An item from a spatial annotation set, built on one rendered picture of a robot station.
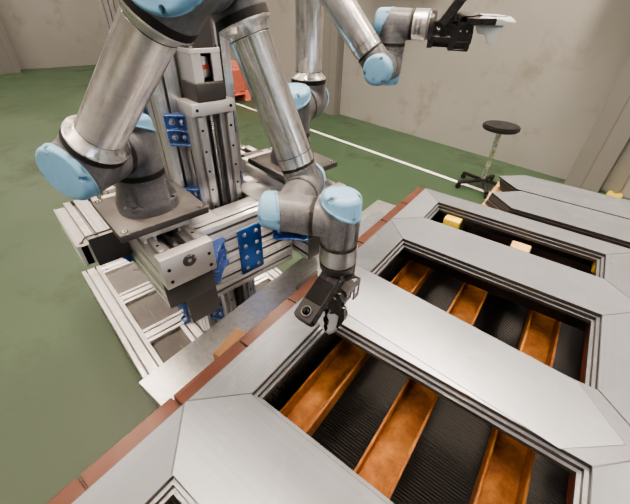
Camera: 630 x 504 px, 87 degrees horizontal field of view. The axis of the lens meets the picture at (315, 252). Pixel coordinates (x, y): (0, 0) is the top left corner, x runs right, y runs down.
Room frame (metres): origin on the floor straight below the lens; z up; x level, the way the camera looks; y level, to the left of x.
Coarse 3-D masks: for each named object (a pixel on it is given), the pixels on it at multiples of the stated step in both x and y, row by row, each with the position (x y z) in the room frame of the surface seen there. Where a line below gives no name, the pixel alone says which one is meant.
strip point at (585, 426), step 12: (576, 384) 0.41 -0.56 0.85; (576, 396) 0.38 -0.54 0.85; (588, 396) 0.38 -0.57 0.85; (576, 408) 0.36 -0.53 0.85; (588, 408) 0.36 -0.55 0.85; (576, 420) 0.33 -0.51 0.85; (588, 420) 0.33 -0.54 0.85; (600, 420) 0.33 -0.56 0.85; (564, 432) 0.31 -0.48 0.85; (576, 432) 0.31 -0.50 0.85; (588, 432) 0.31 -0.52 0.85; (600, 432) 0.31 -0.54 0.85; (612, 432) 0.31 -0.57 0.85; (564, 444) 0.29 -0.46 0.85; (576, 444) 0.29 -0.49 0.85; (588, 444) 0.29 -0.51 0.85; (600, 444) 0.29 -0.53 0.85; (612, 444) 0.29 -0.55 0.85; (624, 444) 0.29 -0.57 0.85
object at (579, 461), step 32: (480, 224) 1.10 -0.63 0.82; (448, 256) 0.85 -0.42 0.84; (512, 288) 0.73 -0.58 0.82; (352, 320) 0.57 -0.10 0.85; (384, 352) 0.48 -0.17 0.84; (448, 384) 0.40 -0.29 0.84; (480, 416) 0.34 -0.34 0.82; (608, 416) 0.34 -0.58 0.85; (320, 448) 0.27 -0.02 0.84; (544, 448) 0.29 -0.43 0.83; (576, 448) 0.28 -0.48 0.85; (608, 448) 0.28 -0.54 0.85; (576, 480) 0.24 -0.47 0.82
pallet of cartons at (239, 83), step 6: (234, 60) 7.79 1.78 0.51; (234, 66) 7.00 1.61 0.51; (234, 72) 6.55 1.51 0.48; (240, 72) 6.63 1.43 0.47; (234, 78) 6.54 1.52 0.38; (240, 78) 6.62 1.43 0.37; (234, 84) 6.53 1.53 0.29; (240, 84) 6.61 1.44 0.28; (234, 90) 6.52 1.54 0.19; (240, 90) 6.61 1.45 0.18; (246, 90) 6.69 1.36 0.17; (240, 96) 6.85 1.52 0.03; (246, 96) 6.63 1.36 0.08
